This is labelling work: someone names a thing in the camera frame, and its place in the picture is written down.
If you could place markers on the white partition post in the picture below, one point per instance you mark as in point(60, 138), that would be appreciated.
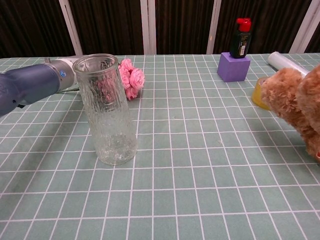
point(71, 27)
point(303, 30)
point(148, 25)
point(213, 27)

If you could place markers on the black bottle red cap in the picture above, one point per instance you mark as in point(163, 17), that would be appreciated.
point(240, 42)

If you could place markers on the brown teddy bear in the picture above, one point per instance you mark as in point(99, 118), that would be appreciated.
point(292, 100)

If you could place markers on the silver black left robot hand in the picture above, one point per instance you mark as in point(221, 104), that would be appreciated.
point(70, 61)

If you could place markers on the yellow adhesive tape roll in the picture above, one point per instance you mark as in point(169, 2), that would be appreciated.
point(257, 96)

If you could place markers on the purple foam cube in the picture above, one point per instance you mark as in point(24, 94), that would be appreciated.
point(231, 70)

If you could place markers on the clear plastic wrap roll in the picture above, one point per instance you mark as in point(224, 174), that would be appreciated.
point(280, 62)

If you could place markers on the pink artificial flower bouquet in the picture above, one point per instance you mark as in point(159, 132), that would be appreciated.
point(136, 77)

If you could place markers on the green grid-patterned table mat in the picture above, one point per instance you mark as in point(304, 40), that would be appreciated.
point(190, 150)

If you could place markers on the blue silver left robot arm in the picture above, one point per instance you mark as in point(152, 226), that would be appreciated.
point(32, 82)

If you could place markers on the transparent textured glass vase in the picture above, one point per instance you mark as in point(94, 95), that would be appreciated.
point(110, 125)

